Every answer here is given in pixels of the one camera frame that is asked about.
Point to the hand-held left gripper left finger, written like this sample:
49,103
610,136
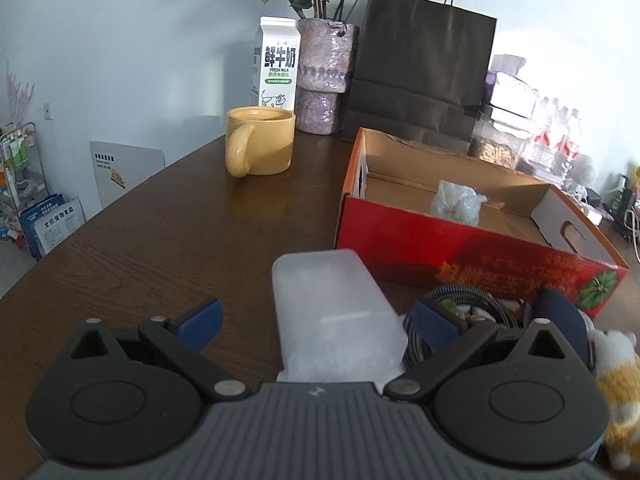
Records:
202,322

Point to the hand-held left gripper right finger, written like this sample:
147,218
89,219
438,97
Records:
432,325

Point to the red cardboard box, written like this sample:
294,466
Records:
425,245

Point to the translucent plastic box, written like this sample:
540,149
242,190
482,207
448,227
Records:
325,300

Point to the navy blue cap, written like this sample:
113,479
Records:
560,305

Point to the yellow white plush toy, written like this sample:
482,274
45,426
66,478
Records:
620,390

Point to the crumpled clear plastic bag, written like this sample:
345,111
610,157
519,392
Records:
457,202

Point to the white sign board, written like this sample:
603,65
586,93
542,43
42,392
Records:
130,170

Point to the blue pet food bag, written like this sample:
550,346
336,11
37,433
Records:
55,227

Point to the clear jar of seeds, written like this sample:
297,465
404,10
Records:
492,152

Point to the yellow mug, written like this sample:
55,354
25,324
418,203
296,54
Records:
270,145

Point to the white power adapter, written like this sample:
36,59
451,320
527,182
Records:
592,217

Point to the black power adapter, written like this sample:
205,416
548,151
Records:
592,195

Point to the small white fan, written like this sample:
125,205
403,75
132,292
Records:
585,170

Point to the pack of water bottles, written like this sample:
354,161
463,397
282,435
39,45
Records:
560,135

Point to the metal shelf rack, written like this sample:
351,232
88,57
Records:
17,160

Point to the black paper bag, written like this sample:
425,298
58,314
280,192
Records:
415,60

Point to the white milk carton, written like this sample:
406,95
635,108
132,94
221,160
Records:
277,60

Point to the purple textured vase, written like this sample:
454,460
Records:
320,75

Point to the pale pink dried grass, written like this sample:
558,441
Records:
17,92

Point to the wall switch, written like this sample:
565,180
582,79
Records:
47,110

